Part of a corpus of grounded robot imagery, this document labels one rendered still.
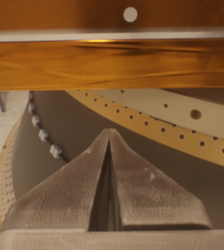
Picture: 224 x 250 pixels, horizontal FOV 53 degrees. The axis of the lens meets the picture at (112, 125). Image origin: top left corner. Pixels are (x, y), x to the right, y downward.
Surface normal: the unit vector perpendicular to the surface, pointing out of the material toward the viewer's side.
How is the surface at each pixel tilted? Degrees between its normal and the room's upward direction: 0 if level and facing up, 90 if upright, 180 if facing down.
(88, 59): 90
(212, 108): 90
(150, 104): 90
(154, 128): 61
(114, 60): 90
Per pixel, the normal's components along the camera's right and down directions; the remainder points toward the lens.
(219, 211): -0.45, 0.05
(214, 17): 0.00, 0.56
